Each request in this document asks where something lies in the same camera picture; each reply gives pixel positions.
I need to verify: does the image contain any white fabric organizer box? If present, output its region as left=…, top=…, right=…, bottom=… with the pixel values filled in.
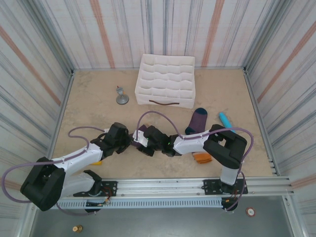
left=134, top=53, right=196, bottom=110

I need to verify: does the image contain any grey metal stand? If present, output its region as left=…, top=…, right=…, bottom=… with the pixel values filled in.
left=115, top=85, right=129, bottom=106

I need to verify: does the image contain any light blue cylinder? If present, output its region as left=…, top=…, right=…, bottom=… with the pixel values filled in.
left=219, top=112, right=237, bottom=135

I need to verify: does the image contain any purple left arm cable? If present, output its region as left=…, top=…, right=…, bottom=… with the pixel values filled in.
left=1, top=126, right=107, bottom=217

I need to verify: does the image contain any aluminium mounting rail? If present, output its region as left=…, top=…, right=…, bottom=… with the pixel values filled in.
left=26, top=175, right=296, bottom=199

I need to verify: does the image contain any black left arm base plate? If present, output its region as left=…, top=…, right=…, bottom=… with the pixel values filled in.
left=73, top=181, right=118, bottom=198

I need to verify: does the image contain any grey perforated cable duct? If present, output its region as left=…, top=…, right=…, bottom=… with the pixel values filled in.
left=36, top=198, right=224, bottom=209

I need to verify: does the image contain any aluminium side rail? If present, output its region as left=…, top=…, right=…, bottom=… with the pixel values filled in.
left=44, top=70, right=75, bottom=178
left=243, top=68, right=281, bottom=176

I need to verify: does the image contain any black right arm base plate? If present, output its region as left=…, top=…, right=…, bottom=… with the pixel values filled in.
left=202, top=179, right=248, bottom=197

